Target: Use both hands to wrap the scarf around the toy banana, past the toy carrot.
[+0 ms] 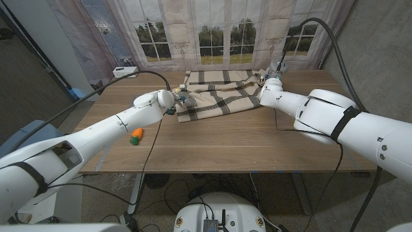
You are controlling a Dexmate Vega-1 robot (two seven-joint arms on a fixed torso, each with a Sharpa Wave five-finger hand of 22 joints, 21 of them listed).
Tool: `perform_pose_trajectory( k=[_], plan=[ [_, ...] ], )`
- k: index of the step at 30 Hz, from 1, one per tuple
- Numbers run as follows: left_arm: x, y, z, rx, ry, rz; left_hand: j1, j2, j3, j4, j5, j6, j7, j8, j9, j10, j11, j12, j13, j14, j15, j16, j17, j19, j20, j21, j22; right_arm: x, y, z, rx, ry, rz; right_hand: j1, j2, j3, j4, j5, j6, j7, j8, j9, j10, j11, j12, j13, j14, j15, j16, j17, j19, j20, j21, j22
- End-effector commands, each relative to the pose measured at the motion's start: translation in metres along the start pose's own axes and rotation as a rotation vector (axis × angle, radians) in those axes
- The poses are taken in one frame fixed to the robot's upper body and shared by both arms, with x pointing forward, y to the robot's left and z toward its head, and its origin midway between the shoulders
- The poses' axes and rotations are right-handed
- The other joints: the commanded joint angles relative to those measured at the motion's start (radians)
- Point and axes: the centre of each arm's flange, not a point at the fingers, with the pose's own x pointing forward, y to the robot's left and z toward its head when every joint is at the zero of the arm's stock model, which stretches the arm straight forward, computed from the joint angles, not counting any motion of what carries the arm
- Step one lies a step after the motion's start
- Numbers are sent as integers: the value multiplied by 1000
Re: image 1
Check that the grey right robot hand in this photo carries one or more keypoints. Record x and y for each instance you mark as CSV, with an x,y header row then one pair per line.
x,y
277,69

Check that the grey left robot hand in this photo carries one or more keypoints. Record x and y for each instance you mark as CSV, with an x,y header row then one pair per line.
x,y
183,98

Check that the cream plaid scarf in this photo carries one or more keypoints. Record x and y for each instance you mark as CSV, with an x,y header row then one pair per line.
x,y
219,93

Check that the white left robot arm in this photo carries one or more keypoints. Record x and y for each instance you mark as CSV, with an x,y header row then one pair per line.
x,y
96,138

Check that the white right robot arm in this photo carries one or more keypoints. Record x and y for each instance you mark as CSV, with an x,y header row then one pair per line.
x,y
338,119

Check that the orange toy carrot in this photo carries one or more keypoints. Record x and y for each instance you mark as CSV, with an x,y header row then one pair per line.
x,y
136,134

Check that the white power strip box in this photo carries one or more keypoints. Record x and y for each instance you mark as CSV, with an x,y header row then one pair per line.
x,y
125,73

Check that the printed window backdrop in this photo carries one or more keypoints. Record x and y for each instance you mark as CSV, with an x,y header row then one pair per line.
x,y
225,19

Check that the white table leg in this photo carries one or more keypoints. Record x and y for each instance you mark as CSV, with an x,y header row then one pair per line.
x,y
135,193

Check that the white robot torso base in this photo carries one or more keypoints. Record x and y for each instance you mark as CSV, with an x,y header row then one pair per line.
x,y
222,206

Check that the grey table leg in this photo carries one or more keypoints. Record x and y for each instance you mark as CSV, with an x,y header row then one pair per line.
x,y
302,193

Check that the small grey electronics box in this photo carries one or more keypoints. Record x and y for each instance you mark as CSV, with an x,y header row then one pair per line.
x,y
210,225

